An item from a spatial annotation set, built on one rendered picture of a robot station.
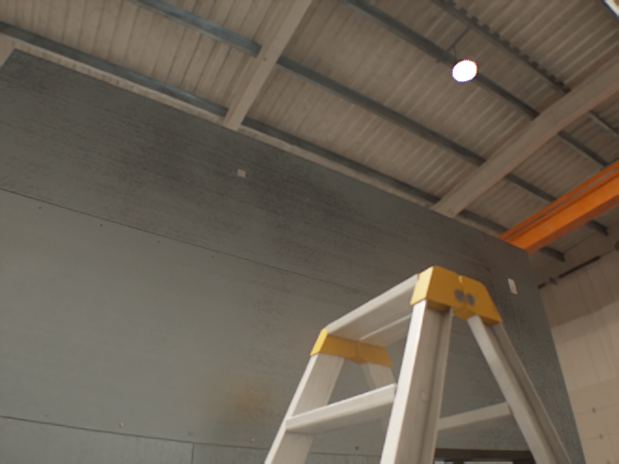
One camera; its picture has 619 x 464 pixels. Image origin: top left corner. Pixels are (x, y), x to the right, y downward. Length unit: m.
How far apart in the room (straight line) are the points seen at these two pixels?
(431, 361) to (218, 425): 0.67
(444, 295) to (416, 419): 0.23
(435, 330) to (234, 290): 0.75
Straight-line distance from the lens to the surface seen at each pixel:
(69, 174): 1.42
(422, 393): 0.68
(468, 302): 0.82
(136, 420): 1.17
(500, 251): 2.45
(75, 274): 1.26
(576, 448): 2.35
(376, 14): 7.12
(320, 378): 0.95
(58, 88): 1.64
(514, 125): 9.27
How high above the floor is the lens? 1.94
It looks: 34 degrees up
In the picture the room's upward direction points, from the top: straight up
